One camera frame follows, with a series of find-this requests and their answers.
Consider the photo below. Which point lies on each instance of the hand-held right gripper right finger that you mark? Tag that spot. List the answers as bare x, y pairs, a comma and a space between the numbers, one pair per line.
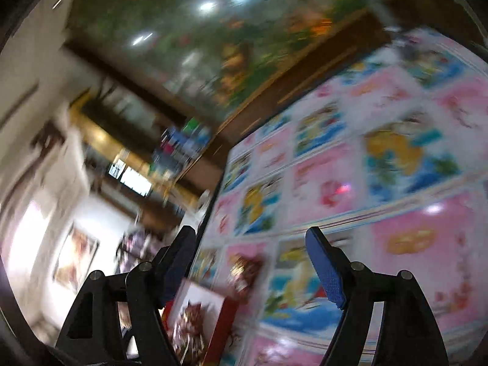
328, 274

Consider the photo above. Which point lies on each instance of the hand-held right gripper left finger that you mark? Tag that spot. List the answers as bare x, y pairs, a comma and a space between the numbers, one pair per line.
177, 265

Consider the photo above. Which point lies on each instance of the heap of brown snack packets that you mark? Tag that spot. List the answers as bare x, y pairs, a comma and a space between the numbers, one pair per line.
190, 320

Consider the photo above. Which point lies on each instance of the pile of red snack packets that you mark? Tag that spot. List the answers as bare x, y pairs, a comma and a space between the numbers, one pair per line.
246, 274

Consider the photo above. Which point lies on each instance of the red rimmed white box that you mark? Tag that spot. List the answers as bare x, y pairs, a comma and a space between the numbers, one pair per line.
224, 324

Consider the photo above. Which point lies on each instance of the dining table with purple cloth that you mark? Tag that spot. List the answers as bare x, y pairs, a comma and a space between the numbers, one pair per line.
133, 247

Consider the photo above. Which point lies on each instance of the white round container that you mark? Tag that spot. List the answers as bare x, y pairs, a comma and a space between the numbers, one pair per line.
204, 200

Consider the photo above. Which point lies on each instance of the wooden sideboard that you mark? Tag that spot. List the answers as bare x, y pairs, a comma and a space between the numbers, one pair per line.
206, 171

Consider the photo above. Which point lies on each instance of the printed cartoon blanket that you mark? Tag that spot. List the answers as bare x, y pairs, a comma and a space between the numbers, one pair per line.
419, 217

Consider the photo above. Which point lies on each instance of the group of blue bottles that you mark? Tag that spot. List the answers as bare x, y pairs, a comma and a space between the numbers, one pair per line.
179, 145

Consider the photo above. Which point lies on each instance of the gold framed display cabinet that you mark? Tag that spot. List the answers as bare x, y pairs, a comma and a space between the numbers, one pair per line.
114, 137

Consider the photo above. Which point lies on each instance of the wooden ceiling ornament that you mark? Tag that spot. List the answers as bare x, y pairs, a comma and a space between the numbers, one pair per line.
49, 135

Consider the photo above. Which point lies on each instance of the framed wall picture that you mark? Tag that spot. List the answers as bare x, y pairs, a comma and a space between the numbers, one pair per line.
76, 259

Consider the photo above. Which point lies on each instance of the large landscape wall painting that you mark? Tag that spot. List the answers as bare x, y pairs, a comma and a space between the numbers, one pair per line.
228, 26

